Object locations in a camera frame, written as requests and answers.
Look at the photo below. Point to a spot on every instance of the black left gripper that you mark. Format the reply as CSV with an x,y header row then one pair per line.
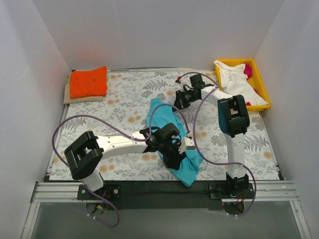
x,y
172,157

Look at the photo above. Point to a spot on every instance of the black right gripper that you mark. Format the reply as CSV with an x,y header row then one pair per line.
x,y
180,100

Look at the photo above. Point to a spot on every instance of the turquoise t shirt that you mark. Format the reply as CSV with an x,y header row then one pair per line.
x,y
190,166

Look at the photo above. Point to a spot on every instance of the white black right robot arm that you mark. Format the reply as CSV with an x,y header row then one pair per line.
x,y
233,121

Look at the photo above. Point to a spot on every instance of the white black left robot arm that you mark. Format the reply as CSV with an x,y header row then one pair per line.
x,y
85,153

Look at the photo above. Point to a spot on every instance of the floral patterned table mat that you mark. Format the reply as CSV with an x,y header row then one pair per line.
x,y
129,105

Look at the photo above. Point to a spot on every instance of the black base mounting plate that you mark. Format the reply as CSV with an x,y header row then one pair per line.
x,y
165,195

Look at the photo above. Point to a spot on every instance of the white t shirt in bin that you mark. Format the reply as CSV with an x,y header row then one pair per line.
x,y
234,81

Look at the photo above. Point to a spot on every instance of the magenta t shirt in bin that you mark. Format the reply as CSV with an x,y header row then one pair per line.
x,y
248,70

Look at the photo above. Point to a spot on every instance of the yellow plastic bin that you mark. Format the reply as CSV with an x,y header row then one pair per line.
x,y
256,81

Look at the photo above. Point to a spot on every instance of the orange folded t shirt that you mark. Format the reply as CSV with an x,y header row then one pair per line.
x,y
91,83

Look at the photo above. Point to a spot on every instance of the beige folded t shirt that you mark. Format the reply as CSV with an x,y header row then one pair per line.
x,y
74,99

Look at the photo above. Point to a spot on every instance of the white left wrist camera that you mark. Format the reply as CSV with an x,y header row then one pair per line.
x,y
186,143

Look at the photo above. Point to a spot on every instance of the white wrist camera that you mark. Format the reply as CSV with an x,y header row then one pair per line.
x,y
181,81
186,143

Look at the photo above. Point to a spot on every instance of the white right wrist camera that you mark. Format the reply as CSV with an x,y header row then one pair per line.
x,y
181,81

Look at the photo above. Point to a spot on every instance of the aluminium frame rail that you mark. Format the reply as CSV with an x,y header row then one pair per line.
x,y
67,191

